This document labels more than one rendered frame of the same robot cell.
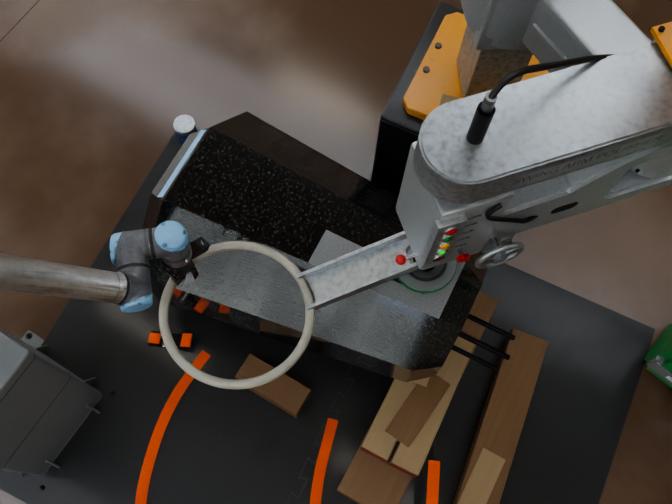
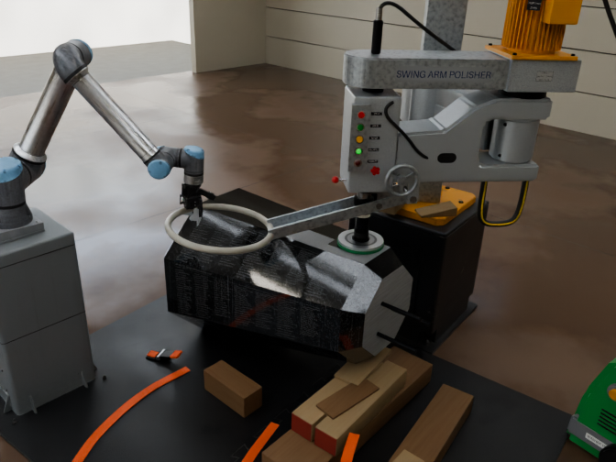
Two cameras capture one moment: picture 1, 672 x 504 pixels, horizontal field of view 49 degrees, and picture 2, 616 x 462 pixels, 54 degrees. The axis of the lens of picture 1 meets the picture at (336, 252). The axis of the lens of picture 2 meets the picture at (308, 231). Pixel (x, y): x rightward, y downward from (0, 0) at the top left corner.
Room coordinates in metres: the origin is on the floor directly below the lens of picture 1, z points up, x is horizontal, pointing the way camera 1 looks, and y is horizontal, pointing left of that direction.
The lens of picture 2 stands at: (-1.65, -0.67, 2.07)
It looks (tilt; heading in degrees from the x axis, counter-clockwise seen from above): 26 degrees down; 14
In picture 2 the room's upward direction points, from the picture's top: 2 degrees clockwise
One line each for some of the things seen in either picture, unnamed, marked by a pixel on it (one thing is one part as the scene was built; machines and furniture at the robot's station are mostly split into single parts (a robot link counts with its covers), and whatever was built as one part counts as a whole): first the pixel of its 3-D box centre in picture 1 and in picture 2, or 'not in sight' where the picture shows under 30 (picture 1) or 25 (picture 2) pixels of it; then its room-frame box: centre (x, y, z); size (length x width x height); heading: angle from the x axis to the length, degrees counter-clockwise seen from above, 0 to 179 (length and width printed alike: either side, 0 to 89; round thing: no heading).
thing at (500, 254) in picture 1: (494, 244); (400, 177); (0.79, -0.46, 1.18); 0.15 x 0.10 x 0.15; 112
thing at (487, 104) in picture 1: (482, 118); (377, 30); (0.85, -0.30, 1.76); 0.04 x 0.04 x 0.17
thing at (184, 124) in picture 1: (186, 130); not in sight; (1.70, 0.74, 0.08); 0.10 x 0.10 x 0.13
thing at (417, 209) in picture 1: (474, 195); (386, 141); (0.88, -0.38, 1.30); 0.36 x 0.22 x 0.45; 112
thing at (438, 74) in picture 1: (483, 81); (421, 198); (1.62, -0.52, 0.76); 0.49 x 0.49 x 0.05; 68
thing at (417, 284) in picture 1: (425, 260); (360, 239); (0.85, -0.30, 0.82); 0.21 x 0.21 x 0.01
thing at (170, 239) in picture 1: (172, 241); (193, 160); (0.74, 0.48, 1.16); 0.10 x 0.09 x 0.12; 104
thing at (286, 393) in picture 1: (273, 385); (232, 388); (0.53, 0.23, 0.07); 0.30 x 0.12 x 0.12; 63
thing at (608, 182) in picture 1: (575, 171); (456, 146); (0.99, -0.67, 1.28); 0.74 x 0.23 x 0.49; 112
